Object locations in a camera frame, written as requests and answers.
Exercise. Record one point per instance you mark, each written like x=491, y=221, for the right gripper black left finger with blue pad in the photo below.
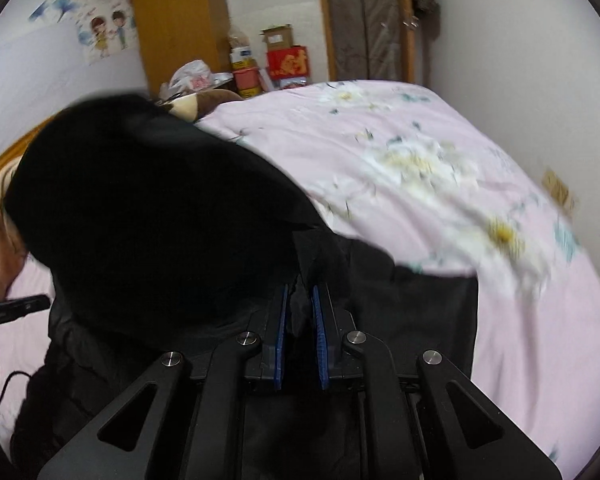
x=269, y=323

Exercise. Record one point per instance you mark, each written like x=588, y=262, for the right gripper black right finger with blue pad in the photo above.
x=332, y=323

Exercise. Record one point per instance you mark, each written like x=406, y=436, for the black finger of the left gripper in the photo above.
x=11, y=310

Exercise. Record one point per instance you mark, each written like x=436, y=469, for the black puffer jacket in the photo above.
x=162, y=237

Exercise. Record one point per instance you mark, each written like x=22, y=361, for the brown beige fleece blanket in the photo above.
x=13, y=252

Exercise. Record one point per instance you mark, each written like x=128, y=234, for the pink floral duvet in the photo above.
x=394, y=166

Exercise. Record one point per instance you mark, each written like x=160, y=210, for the pink storage bin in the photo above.
x=247, y=78

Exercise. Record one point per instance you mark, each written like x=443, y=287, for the red gift box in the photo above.
x=288, y=63

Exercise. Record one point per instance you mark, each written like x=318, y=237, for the white plastic bag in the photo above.
x=193, y=77

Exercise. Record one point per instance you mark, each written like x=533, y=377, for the white blue carton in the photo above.
x=241, y=58

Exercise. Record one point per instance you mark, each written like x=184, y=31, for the brown cardboard box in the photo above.
x=280, y=37

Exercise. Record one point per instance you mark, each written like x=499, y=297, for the dark bag hanging on door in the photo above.
x=425, y=16

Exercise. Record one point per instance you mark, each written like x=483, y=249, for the orange wooden wardrobe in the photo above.
x=172, y=33

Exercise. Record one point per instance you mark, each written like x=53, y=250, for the wall power socket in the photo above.
x=559, y=192

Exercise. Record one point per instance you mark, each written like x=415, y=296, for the cartoon couple wall sticker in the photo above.
x=105, y=28

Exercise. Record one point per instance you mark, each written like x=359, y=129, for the blue flower wall sticker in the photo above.
x=54, y=11

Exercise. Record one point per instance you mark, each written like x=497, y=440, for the wooden door with frame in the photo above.
x=370, y=39

